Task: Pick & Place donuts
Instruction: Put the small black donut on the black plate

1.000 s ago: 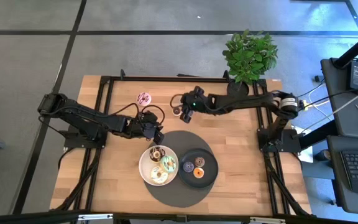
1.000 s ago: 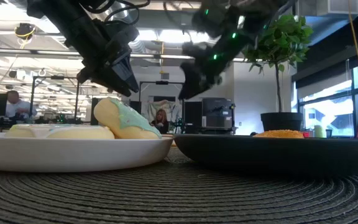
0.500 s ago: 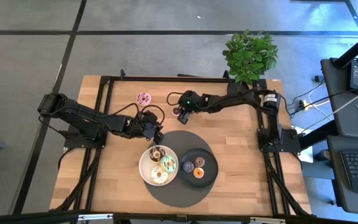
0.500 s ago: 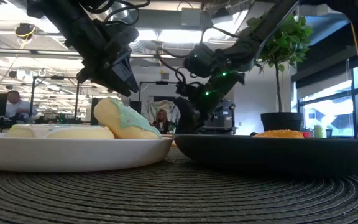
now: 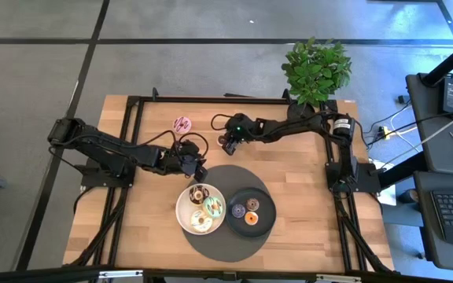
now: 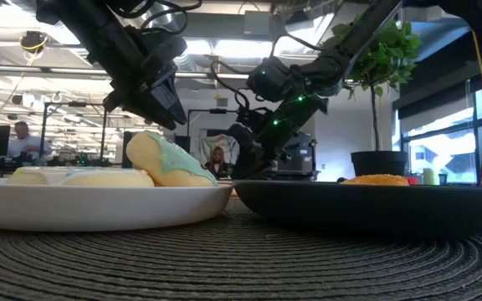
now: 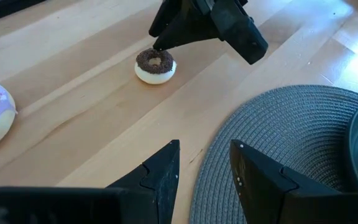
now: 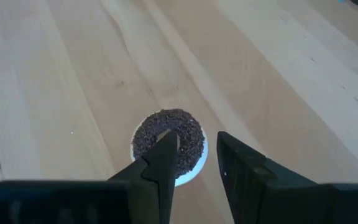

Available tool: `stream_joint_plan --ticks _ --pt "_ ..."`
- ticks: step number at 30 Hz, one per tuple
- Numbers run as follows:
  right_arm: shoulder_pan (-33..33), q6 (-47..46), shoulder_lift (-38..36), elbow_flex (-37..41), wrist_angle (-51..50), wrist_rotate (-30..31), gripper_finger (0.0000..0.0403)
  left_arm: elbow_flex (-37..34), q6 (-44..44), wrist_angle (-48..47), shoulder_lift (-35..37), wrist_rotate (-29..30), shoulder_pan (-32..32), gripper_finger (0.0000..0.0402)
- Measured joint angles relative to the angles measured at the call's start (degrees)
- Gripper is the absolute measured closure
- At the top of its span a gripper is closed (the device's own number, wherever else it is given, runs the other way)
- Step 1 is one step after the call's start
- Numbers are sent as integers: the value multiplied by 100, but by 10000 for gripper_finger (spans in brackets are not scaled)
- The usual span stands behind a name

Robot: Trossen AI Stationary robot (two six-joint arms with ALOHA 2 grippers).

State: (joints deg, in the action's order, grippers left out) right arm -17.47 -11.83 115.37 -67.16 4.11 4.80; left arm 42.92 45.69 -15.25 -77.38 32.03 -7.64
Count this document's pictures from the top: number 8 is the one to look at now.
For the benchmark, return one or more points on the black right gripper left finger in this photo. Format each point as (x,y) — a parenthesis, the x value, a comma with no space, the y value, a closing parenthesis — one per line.
(157,174)

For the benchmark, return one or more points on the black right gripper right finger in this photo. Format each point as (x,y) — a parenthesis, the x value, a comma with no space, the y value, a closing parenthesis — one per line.
(247,180)

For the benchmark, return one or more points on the chocolate sprinkle donut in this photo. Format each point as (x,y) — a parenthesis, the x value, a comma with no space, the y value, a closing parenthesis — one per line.
(182,124)

